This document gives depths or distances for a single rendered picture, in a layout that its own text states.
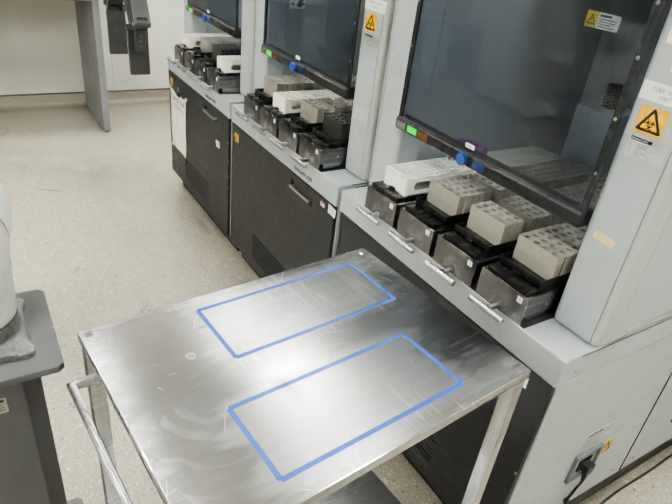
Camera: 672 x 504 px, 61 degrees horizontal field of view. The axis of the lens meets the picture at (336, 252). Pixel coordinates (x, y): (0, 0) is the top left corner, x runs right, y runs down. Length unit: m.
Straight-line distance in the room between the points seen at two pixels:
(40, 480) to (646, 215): 1.28
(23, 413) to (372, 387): 0.67
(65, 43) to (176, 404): 4.06
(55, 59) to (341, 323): 3.98
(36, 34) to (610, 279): 4.17
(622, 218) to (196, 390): 0.81
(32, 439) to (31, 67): 3.72
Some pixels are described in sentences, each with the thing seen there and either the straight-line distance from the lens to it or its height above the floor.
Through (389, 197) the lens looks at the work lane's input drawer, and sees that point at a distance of 1.53.
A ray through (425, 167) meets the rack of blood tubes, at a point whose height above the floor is 0.86.
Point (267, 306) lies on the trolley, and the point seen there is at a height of 0.82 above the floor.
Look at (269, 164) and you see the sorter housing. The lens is 2.15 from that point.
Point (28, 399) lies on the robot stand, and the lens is 1.23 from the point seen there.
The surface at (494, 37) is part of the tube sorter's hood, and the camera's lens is 1.34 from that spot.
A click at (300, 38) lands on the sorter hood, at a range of 2.03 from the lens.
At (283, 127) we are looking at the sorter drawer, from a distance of 2.01.
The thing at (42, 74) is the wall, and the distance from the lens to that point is 4.77.
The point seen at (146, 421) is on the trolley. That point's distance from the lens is 0.85.
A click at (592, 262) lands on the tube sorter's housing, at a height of 0.90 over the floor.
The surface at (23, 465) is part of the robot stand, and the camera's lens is 1.35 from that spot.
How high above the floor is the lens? 1.44
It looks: 30 degrees down
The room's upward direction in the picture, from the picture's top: 7 degrees clockwise
